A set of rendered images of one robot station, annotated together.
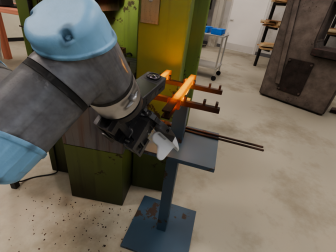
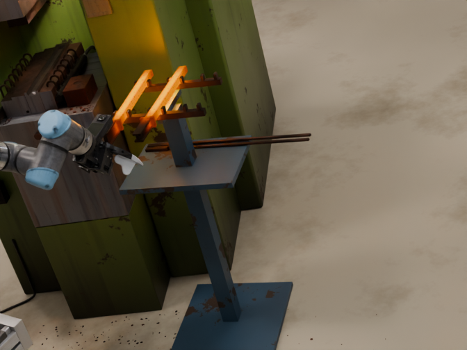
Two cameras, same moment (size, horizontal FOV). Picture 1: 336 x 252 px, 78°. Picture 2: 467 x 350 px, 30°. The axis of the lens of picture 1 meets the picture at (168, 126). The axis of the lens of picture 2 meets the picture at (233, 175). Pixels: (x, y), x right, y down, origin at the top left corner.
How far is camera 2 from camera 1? 2.00 m
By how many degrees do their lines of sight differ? 8
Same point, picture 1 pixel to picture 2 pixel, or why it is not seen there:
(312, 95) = not seen: outside the picture
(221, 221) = (340, 284)
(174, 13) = not seen: outside the picture
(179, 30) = (144, 10)
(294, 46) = not seen: outside the picture
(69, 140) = (42, 219)
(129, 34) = (80, 17)
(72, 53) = (58, 134)
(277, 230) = (444, 269)
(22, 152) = (52, 173)
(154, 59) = (126, 57)
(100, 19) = (63, 119)
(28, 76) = (46, 147)
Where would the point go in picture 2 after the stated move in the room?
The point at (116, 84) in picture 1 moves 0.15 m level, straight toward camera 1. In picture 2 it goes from (76, 137) to (82, 164)
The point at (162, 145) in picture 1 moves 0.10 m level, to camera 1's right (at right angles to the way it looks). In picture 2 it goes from (124, 163) to (159, 157)
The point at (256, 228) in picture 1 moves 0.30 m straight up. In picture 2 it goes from (404, 277) to (394, 213)
